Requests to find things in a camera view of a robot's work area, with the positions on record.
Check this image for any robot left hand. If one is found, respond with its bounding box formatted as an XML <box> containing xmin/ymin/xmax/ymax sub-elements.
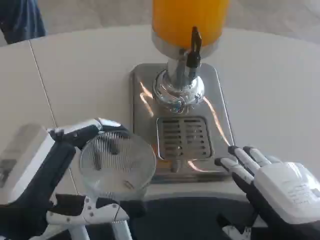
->
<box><xmin>0</xmin><ymin>116</ymin><xmax>148</xmax><ymax>240</ymax></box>

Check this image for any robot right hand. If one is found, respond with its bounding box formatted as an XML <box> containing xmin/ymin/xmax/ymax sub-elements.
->
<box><xmin>214</xmin><ymin>145</ymin><xmax>320</xmax><ymax>240</ymax></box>

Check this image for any clear ribbed glass cup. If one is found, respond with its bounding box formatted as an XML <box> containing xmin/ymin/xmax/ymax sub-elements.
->
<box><xmin>79</xmin><ymin>131</ymin><xmax>157</xmax><ymax>201</ymax></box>

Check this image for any slotted drip grid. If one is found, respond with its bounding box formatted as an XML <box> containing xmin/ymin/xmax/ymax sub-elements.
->
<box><xmin>156</xmin><ymin>115</ymin><xmax>216</xmax><ymax>161</ymax></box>

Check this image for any steel drip tray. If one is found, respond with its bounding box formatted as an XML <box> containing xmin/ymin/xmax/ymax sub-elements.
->
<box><xmin>129</xmin><ymin>62</ymin><xmax>241</xmax><ymax>185</ymax></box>

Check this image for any black tap lever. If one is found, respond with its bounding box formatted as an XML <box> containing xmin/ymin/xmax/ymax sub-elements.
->
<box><xmin>185</xmin><ymin>25</ymin><xmax>203</xmax><ymax>69</ymax></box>

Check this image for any person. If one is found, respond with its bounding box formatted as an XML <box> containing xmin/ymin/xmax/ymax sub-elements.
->
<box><xmin>0</xmin><ymin>0</ymin><xmax>47</xmax><ymax>45</ymax></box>

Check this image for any orange juice dispenser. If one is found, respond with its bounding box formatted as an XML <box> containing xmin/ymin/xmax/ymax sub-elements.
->
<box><xmin>150</xmin><ymin>0</ymin><xmax>231</xmax><ymax>113</ymax></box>

